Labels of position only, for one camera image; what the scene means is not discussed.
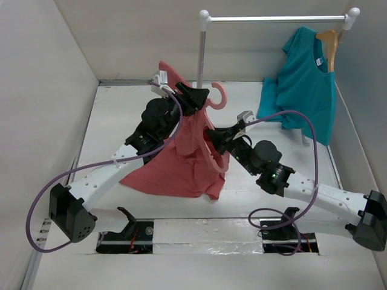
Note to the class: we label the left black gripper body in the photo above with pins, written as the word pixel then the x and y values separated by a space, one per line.
pixel 175 110

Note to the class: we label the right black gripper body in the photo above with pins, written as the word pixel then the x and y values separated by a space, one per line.
pixel 241 150

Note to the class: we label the pink plastic hanger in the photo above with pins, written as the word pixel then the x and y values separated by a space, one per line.
pixel 206 123

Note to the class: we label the pink t shirt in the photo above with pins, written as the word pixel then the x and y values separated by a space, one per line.
pixel 187 167

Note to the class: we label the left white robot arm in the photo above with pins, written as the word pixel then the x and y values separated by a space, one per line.
pixel 70 206

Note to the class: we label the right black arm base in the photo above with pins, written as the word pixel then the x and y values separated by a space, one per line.
pixel 285 240

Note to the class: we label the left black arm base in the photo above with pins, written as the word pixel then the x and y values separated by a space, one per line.
pixel 136 237

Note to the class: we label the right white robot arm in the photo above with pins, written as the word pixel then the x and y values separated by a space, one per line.
pixel 364 216

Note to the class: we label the teal t shirt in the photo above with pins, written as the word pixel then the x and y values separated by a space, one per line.
pixel 302 95

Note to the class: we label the wooden hanger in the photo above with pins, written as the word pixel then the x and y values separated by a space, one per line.
pixel 330 39

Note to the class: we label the white clothes rack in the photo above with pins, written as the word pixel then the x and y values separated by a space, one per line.
pixel 205 19

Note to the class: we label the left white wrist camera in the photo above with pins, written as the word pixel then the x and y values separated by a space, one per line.
pixel 159 84

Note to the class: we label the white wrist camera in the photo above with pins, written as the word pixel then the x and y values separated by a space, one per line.
pixel 243 119
pixel 159 84

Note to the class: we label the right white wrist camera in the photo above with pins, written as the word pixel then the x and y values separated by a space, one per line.
pixel 243 119

